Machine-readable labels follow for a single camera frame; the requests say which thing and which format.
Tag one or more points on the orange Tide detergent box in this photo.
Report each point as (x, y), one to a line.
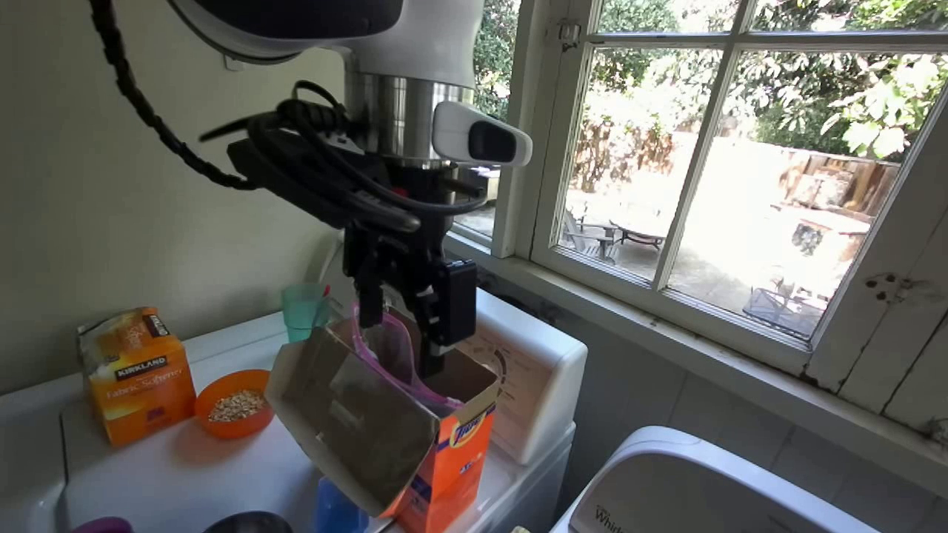
(344, 423)

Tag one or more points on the orange bowl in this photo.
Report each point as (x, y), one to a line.
(208, 416)

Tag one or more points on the white laundry basket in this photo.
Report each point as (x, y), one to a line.
(692, 484)

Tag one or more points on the dark patio table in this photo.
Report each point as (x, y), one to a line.
(639, 232)

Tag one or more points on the white washing machine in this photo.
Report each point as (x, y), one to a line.
(535, 373)

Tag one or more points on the white muntin window sash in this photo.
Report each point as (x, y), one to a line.
(535, 148)

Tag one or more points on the purple plastic item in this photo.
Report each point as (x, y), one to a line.
(104, 524)

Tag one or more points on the teal plastic cup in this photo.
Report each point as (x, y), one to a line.
(301, 312)

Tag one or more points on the orange Kirkland box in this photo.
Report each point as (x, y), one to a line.
(138, 394)

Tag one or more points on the purple plastic utensil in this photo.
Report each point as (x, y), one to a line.
(396, 343)

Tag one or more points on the white wooden window frame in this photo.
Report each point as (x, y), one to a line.
(713, 364)

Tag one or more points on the white shelf bracket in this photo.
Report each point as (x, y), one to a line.
(232, 59)

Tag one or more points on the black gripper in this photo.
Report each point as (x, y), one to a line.
(396, 246)

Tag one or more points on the small blue plastic cup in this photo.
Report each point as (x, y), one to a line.
(335, 508)

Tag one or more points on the steel bowl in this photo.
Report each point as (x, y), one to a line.
(248, 523)

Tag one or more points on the white wrist webcam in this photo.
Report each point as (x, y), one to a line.
(483, 138)

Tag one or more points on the single pane window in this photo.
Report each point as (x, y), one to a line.
(492, 59)

